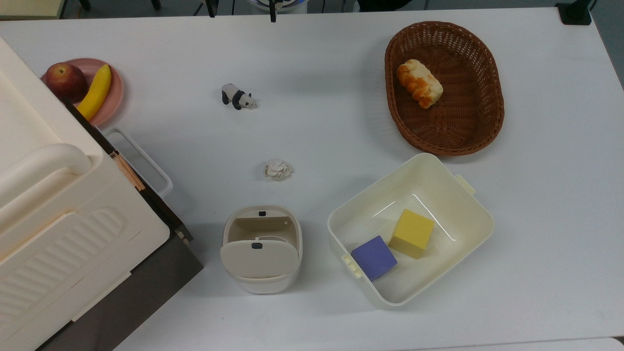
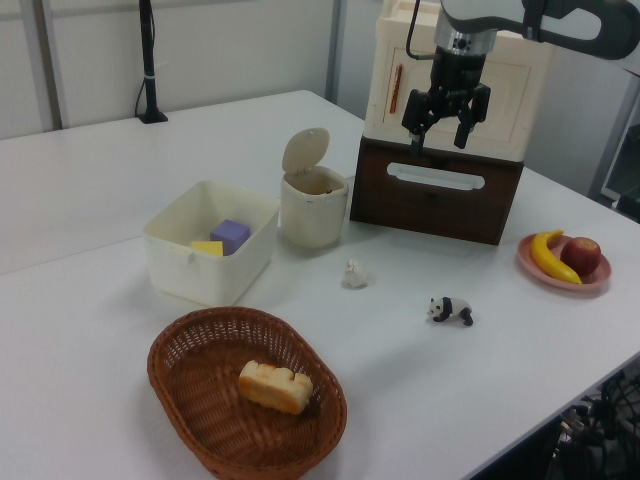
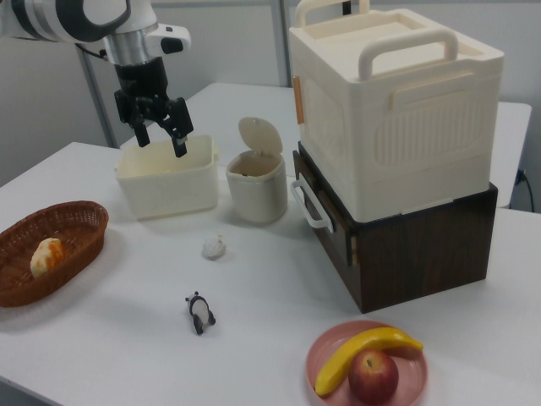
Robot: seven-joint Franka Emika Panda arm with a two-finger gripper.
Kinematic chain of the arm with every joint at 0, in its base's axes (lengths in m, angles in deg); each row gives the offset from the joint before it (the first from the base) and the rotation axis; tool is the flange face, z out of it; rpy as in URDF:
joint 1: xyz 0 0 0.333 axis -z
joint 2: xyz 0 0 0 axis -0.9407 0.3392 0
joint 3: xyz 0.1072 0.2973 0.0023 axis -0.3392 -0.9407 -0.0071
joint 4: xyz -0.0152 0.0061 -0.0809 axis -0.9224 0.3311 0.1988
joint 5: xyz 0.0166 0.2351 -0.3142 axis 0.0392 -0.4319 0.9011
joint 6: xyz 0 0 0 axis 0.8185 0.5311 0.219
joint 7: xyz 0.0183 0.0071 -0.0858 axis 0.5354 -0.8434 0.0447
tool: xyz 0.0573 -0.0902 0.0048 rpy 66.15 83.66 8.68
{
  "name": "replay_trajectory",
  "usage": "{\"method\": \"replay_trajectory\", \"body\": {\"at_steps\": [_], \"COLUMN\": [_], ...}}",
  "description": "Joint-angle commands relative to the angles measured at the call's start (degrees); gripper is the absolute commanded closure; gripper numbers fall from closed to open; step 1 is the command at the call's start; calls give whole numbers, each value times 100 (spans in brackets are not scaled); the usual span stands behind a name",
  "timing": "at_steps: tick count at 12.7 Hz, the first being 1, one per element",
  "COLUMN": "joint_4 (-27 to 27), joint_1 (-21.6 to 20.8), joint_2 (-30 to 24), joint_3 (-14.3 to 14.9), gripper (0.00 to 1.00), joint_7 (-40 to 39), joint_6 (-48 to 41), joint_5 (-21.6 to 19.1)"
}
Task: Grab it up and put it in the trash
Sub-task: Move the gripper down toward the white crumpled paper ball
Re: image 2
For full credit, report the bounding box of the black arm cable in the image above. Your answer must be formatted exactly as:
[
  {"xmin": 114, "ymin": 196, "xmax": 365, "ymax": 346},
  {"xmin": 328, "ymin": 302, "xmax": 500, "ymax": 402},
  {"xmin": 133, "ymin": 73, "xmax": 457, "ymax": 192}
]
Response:
[{"xmin": 405, "ymin": 0, "xmax": 435, "ymax": 62}]

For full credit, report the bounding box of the purple foam cube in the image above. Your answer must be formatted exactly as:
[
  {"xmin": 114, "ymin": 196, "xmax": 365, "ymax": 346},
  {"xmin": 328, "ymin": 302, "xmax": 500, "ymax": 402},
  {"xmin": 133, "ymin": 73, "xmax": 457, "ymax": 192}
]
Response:
[{"xmin": 209, "ymin": 218, "xmax": 252, "ymax": 257}]

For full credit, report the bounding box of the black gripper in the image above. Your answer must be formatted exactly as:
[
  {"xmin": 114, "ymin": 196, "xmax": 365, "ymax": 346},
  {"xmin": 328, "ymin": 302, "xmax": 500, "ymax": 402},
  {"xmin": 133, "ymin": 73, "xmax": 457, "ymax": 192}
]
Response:
[{"xmin": 401, "ymin": 18, "xmax": 498, "ymax": 157}]

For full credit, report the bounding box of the black cable bundle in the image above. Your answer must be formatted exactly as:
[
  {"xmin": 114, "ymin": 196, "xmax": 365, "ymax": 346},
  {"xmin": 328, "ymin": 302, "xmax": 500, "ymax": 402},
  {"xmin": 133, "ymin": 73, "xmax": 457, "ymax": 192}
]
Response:
[{"xmin": 544, "ymin": 369, "xmax": 640, "ymax": 480}]

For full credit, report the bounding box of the black pole stand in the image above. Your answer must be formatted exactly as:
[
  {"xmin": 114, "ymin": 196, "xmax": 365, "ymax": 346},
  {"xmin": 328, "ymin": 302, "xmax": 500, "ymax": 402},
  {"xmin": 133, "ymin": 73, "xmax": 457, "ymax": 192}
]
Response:
[{"xmin": 135, "ymin": 0, "xmax": 169, "ymax": 125}]

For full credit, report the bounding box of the orange cabinet door handle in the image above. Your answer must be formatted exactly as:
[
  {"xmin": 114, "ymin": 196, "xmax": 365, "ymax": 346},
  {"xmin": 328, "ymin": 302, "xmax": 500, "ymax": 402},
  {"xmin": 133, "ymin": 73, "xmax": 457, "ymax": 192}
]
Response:
[{"xmin": 389, "ymin": 63, "xmax": 405, "ymax": 116}]

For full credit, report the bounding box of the cream trash bin with lid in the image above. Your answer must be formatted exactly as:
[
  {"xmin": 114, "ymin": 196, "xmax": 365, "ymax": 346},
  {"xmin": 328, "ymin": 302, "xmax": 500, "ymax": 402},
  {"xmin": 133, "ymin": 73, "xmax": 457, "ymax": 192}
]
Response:
[{"xmin": 279, "ymin": 127, "xmax": 350, "ymax": 249}]

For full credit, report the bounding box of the white drawer handle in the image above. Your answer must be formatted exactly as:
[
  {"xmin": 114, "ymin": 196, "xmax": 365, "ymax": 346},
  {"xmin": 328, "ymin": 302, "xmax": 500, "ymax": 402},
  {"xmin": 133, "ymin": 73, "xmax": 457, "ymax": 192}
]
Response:
[{"xmin": 386, "ymin": 161, "xmax": 486, "ymax": 192}]

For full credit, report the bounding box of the red toy apple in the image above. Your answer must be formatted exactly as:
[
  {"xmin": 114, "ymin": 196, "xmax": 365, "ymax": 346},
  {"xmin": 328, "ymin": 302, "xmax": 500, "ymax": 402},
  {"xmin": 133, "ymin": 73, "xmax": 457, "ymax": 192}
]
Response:
[{"xmin": 559, "ymin": 236, "xmax": 602, "ymax": 276}]

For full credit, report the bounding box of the brown wicker basket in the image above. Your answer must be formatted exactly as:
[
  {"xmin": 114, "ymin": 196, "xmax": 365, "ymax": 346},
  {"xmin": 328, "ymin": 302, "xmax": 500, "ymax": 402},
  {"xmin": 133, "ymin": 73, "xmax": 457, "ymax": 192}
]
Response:
[{"xmin": 146, "ymin": 306, "xmax": 348, "ymax": 480}]

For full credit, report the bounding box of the cream plastic toy cabinet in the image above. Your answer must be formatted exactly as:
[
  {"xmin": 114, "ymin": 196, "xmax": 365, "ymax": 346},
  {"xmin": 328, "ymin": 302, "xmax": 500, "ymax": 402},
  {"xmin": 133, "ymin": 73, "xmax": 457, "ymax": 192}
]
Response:
[{"xmin": 363, "ymin": 0, "xmax": 557, "ymax": 162}]

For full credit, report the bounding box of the yellow foam block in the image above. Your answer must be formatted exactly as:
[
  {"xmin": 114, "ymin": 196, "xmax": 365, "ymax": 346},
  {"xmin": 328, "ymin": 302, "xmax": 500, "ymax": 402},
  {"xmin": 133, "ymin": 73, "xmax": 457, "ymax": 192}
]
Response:
[{"xmin": 191, "ymin": 240, "xmax": 226, "ymax": 258}]

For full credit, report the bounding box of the white plastic storage box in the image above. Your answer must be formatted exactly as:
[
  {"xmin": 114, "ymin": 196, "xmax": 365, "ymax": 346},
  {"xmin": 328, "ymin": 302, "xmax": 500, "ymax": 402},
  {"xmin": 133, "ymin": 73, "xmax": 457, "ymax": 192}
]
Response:
[{"xmin": 142, "ymin": 180, "xmax": 281, "ymax": 308}]

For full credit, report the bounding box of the pink plate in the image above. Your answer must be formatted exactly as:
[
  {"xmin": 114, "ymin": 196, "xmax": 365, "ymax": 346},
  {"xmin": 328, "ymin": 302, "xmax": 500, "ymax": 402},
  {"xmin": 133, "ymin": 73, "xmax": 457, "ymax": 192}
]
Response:
[{"xmin": 517, "ymin": 234, "xmax": 613, "ymax": 297}]

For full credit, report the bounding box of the toy bread slice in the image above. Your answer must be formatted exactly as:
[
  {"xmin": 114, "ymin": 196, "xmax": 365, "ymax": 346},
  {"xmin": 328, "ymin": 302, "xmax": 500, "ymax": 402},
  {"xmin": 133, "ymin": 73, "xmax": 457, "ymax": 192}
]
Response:
[{"xmin": 238, "ymin": 360, "xmax": 314, "ymax": 416}]

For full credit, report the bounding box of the yellow toy banana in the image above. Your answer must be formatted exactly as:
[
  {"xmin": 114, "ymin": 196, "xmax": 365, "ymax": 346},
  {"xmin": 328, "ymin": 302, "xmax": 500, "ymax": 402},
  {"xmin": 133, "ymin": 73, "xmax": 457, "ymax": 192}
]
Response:
[{"xmin": 530, "ymin": 229, "xmax": 584, "ymax": 286}]

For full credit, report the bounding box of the toy panda figure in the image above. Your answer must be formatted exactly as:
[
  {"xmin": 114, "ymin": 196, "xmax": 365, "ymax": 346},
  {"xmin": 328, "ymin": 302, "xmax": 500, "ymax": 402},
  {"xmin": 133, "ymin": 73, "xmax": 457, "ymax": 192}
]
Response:
[{"xmin": 426, "ymin": 296, "xmax": 475, "ymax": 328}]

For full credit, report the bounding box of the dark brown wooden drawer box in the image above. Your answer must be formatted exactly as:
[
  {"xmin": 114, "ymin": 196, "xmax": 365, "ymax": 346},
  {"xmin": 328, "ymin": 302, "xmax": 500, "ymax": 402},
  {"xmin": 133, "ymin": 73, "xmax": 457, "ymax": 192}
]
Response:
[{"xmin": 349, "ymin": 135, "xmax": 525, "ymax": 247}]

